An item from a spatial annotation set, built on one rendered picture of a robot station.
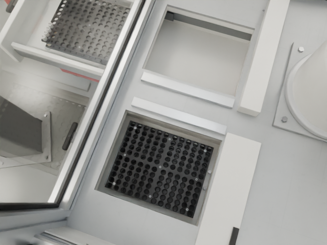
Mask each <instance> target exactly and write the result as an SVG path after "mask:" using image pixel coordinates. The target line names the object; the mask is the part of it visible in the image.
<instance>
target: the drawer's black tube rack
mask: <svg viewBox="0 0 327 245"><path fill-rule="evenodd" d="M139 125H141V126H139ZM145 127H148V128H145ZM152 129H154V130H155V131H154V130H152ZM159 131H161V132H162V133H160V132H159ZM166 133H167V132H164V131H162V130H159V129H156V128H153V127H150V126H146V125H143V124H140V123H137V124H136V127H134V132H133V135H132V137H131V140H130V143H129V145H128V148H127V151H126V153H125V154H124V159H123V161H122V164H121V167H120V169H119V172H118V175H117V177H116V180H115V182H114V183H113V187H112V190H114V191H117V192H120V193H123V194H126V195H129V196H132V197H135V198H137V199H140V200H143V201H146V202H148V203H151V204H154V205H157V206H159V207H162V208H165V209H168V210H171V211H174V212H177V213H179V214H182V215H185V216H188V217H191V218H193V217H194V214H195V210H196V207H197V203H198V200H199V197H200V193H201V190H202V186H203V183H204V180H205V176H206V173H207V170H208V166H209V163H210V159H211V156H212V153H213V149H214V147H211V146H208V145H205V144H202V143H199V142H196V141H192V140H189V139H186V138H183V137H180V136H177V135H174V134H170V133H167V134H168V135H166ZM174 136H176V137H177V138H175V137H174ZM181 139H184V140H181ZM188 140H189V141H190V142H187V141H188ZM194 143H197V145H196V144H194ZM201 145H203V146H204V147H203V146H201ZM208 147H210V148H211V149H209V148H208ZM120 154H121V153H120Z"/></svg>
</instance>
